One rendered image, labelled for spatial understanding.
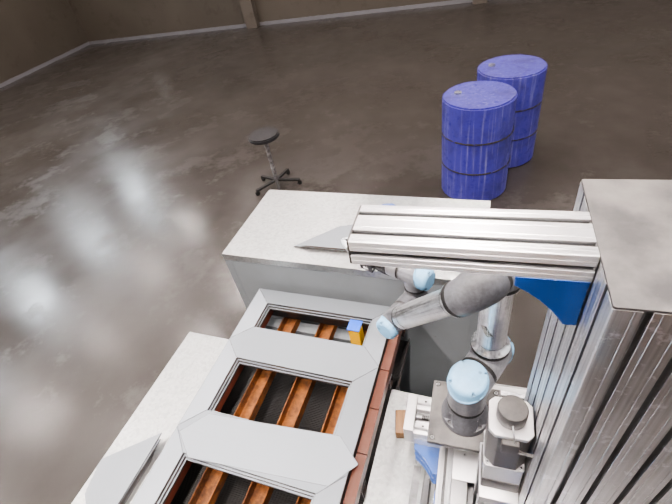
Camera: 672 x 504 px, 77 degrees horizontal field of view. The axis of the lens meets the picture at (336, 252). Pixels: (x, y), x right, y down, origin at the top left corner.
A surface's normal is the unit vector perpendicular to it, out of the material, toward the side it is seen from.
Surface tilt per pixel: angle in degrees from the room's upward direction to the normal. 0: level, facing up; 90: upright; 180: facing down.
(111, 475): 0
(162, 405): 0
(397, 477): 0
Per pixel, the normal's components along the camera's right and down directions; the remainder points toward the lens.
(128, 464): -0.16, -0.74
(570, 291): -0.27, 0.67
